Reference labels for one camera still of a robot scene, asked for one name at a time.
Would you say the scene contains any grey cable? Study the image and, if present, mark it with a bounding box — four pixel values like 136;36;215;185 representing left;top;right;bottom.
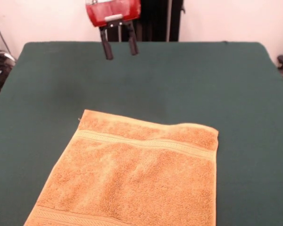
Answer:
0;18;15;62

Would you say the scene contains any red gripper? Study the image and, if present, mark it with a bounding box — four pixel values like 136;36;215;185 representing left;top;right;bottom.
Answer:
85;0;142;60

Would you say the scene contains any dark green table cloth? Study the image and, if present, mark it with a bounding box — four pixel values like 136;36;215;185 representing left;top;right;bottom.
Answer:
0;41;283;226

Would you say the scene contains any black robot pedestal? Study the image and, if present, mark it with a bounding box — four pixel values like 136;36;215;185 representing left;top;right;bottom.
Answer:
100;0;187;42

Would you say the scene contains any orange terry towel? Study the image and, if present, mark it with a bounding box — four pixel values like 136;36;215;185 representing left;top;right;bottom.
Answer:
23;109;219;226

